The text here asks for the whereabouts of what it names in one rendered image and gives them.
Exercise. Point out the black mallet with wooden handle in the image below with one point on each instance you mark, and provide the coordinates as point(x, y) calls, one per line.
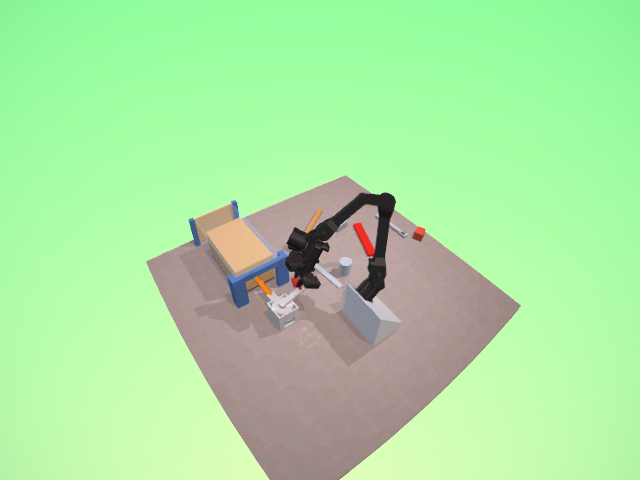
point(309, 228)

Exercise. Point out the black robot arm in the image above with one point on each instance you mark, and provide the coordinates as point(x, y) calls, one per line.
point(369, 288)

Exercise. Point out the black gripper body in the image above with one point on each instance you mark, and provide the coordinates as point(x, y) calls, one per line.
point(309, 281)

